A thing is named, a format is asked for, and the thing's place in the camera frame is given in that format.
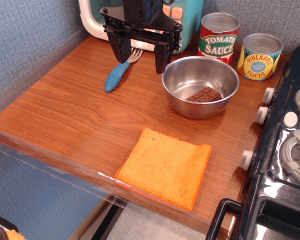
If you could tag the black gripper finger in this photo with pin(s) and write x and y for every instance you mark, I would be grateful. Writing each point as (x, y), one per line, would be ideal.
(120, 45)
(163, 55)

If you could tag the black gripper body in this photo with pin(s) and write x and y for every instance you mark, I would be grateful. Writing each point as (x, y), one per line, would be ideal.
(143, 20)

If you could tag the brown chocolate bar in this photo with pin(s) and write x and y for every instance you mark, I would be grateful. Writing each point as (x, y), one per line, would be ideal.
(205, 95)

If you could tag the orange cloth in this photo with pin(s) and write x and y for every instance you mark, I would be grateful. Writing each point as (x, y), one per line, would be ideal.
(165, 168)

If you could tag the toy microwave oven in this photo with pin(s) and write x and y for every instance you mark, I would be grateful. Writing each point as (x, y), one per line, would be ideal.
(188, 13)

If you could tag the silver metal bowl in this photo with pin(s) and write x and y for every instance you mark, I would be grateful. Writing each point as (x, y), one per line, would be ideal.
(186, 76)

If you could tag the tomato sauce can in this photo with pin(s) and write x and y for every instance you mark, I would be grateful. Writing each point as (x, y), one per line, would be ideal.
(218, 36)

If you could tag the pineapple slices can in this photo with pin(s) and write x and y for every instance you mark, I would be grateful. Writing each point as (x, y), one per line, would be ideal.
(259, 56)

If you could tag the black toy stove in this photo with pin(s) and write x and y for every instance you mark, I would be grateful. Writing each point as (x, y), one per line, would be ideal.
(271, 205)

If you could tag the blue handled fork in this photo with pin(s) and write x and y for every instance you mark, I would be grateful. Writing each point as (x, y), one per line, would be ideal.
(117, 73)

